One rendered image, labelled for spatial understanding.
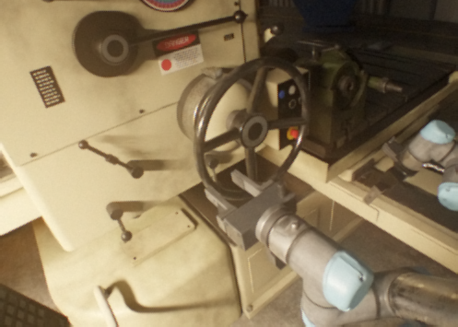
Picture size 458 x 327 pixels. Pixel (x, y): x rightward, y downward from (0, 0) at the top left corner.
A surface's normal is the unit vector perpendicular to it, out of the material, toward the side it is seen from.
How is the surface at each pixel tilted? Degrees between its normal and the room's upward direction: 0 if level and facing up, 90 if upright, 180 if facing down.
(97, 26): 90
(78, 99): 90
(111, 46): 90
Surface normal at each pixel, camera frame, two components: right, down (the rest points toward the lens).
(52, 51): 0.59, 0.39
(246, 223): -0.17, -0.79
